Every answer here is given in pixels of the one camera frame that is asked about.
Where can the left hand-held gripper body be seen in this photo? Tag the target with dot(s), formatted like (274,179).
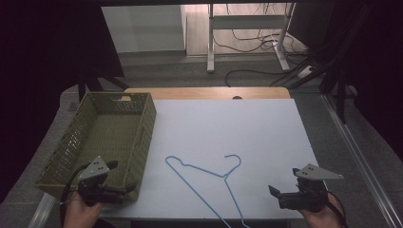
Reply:
(95,185)

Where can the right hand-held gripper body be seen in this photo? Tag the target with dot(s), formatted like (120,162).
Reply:
(306,190)

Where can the person's left hand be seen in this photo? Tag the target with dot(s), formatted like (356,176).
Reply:
(80,212)

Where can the person's right hand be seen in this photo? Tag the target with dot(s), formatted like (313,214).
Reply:
(323,217)

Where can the green woven plastic basket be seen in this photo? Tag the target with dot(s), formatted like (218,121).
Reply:
(107,136)

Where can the white board sheet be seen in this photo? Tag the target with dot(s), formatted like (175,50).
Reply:
(247,133)

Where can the black stand legs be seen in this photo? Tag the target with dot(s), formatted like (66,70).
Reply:
(92,85)

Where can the black tripod stand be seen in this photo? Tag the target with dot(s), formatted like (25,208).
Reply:
(340,91)

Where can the white power strip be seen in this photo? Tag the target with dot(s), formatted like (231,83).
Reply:
(305,71)

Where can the white cabinet panel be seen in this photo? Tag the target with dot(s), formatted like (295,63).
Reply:
(145,28)

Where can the aluminium floor rail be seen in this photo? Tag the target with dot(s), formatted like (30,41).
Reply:
(42,210)
(358,148)

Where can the white metal desk frame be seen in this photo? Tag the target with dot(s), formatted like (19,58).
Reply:
(247,22)

